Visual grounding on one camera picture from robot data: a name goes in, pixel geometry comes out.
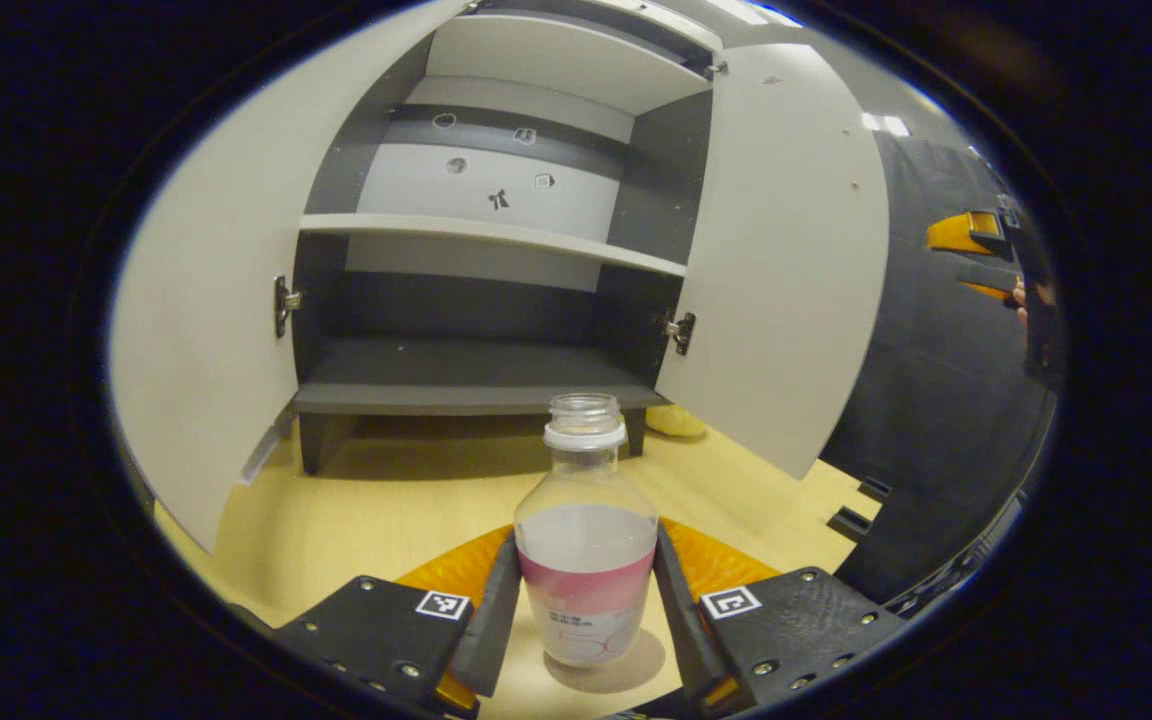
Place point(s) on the long ceiling light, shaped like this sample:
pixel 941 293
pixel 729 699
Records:
pixel 746 8
pixel 886 125

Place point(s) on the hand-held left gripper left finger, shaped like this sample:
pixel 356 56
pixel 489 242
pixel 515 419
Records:
pixel 496 620

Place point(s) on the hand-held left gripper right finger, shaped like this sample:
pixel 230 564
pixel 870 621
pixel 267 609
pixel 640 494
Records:
pixel 688 630

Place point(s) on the clear bottle with pink label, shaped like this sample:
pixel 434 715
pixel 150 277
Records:
pixel 586 560

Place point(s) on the white and grey cabinet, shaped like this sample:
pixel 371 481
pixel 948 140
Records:
pixel 466 370

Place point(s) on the white cabinet door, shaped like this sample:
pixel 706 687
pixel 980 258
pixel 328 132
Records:
pixel 786 260
pixel 216 300

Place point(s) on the yellow plush toy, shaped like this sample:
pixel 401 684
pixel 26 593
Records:
pixel 676 422

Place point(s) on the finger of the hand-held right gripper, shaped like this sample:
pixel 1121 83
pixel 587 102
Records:
pixel 956 232
pixel 986 275

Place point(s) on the black stand foot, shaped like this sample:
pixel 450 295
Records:
pixel 874 490
pixel 848 524

